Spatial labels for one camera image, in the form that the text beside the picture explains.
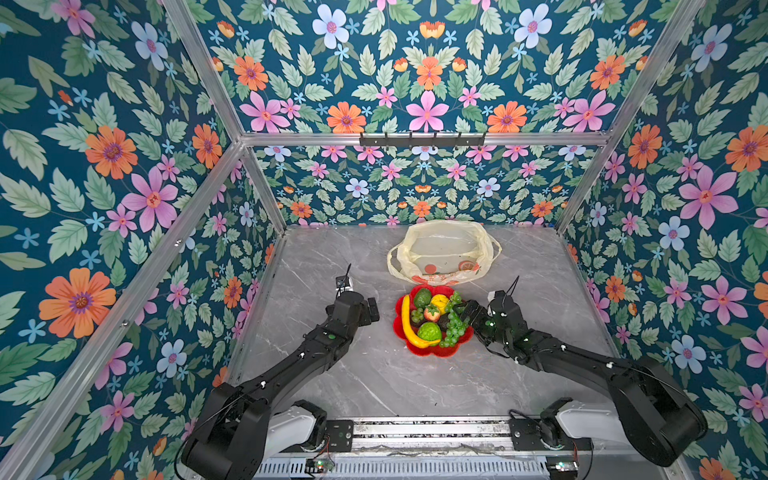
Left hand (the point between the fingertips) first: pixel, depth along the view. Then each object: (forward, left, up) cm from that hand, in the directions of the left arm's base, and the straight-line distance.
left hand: (365, 295), depth 86 cm
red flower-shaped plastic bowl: (-9, -10, -8) cm, 15 cm away
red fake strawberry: (-5, -19, -4) cm, 20 cm away
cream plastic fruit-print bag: (+25, -28, -13) cm, 40 cm away
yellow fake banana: (-9, -13, -7) cm, 17 cm away
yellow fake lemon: (0, -23, -6) cm, 24 cm away
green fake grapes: (-9, -26, -6) cm, 28 cm away
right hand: (-6, -27, -4) cm, 28 cm away
